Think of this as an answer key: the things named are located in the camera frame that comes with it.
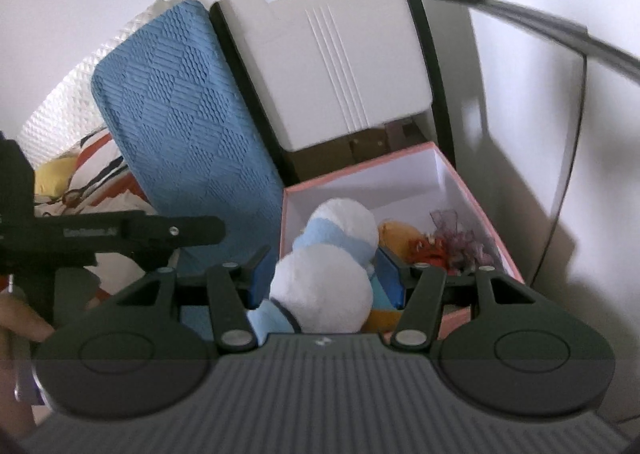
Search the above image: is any dark curved pole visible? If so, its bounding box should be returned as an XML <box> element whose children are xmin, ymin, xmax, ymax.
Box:
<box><xmin>419</xmin><ymin>0</ymin><xmax>640</xmax><ymax>80</ymax></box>

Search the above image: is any pink cardboard box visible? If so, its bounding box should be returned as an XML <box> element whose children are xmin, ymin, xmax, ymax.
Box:
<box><xmin>279</xmin><ymin>142</ymin><xmax>526</xmax><ymax>342</ymax></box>

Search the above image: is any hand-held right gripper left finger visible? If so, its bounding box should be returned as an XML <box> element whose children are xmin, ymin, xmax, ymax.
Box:
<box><xmin>106</xmin><ymin>244</ymin><xmax>275</xmax><ymax>355</ymax></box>

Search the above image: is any purple tulle scrunchie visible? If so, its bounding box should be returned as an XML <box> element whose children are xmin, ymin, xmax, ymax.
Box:
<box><xmin>430</xmin><ymin>209</ymin><xmax>493</xmax><ymax>277</ymax></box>

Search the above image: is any blue textured cushion mat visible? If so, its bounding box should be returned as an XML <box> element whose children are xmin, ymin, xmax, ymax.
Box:
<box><xmin>91</xmin><ymin>0</ymin><xmax>286</xmax><ymax>340</ymax></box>

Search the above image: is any red black small toy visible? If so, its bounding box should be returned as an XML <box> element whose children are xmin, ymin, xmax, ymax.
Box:
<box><xmin>405</xmin><ymin>231</ymin><xmax>456</xmax><ymax>267</ymax></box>

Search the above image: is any white and blue plush toy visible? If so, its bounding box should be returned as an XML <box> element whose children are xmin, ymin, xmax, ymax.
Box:
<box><xmin>245</xmin><ymin>197</ymin><xmax>381</xmax><ymax>335</ymax></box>

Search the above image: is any brown teddy bear plush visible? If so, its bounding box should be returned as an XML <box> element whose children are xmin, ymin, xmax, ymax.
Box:
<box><xmin>360</xmin><ymin>219</ymin><xmax>436</xmax><ymax>335</ymax></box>

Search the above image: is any striped blanket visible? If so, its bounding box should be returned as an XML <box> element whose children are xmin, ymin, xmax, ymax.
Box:
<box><xmin>30</xmin><ymin>129</ymin><xmax>181</xmax><ymax>310</ymax></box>

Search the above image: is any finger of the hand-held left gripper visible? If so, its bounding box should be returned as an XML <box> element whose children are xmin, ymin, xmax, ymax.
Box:
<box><xmin>144</xmin><ymin>214</ymin><xmax>226</xmax><ymax>251</ymax></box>
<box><xmin>97</xmin><ymin>248</ymin><xmax>174</xmax><ymax>278</ymax></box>

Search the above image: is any person's left hand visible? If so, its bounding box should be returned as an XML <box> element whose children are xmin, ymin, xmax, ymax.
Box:
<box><xmin>0</xmin><ymin>294</ymin><xmax>56</xmax><ymax>438</ymax></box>

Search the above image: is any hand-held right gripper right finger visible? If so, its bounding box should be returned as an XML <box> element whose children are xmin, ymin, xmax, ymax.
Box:
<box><xmin>375</xmin><ymin>248</ymin><xmax>547</xmax><ymax>350</ymax></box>

